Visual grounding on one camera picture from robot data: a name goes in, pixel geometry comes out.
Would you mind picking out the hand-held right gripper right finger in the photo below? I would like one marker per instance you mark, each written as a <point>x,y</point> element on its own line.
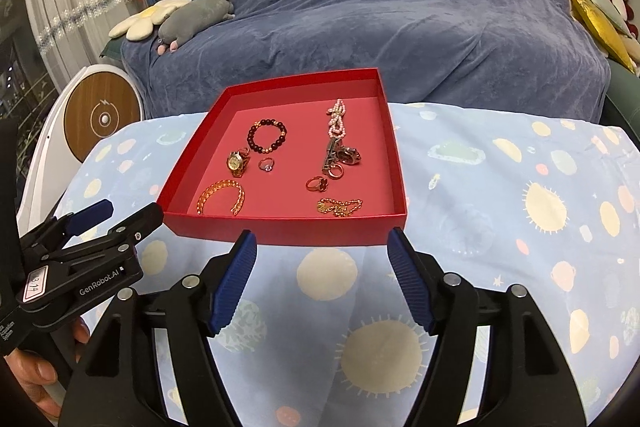
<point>407,282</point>

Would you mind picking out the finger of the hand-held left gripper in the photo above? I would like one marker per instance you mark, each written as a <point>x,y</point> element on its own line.
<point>90,212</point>
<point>130,227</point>

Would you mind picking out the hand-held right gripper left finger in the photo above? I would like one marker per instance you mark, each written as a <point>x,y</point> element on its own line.
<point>235,287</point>

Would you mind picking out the red cardboard box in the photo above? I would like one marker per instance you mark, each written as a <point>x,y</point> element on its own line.
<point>320,232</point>

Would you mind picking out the gold wristwatch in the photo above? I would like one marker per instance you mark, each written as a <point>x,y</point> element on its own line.
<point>235,163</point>

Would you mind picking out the gold hoop earring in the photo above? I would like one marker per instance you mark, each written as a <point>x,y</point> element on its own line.
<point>330,172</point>

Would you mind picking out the chunky dark hoop earring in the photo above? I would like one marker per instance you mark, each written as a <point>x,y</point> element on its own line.
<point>350,155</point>

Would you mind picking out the person's left hand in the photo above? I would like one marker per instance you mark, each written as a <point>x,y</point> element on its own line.
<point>30,382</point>

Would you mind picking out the planet printed blue blanket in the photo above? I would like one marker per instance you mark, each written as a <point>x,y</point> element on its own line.
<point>500,257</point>

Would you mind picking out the white round wood-faced appliance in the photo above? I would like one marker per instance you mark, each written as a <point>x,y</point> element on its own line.
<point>100,97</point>

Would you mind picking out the flower shaped cushion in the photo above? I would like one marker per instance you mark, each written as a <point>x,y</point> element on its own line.
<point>145,19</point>

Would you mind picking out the grey plush toy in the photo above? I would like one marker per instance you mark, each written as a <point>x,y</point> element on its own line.
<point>195,19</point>

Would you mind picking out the blue-grey sofa cover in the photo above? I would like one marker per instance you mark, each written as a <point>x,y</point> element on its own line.
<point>400,7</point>

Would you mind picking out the green sofa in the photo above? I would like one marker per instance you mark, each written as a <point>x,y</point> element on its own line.
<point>622,92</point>

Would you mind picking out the yellow cushion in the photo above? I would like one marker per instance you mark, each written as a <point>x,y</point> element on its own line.
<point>600,27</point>

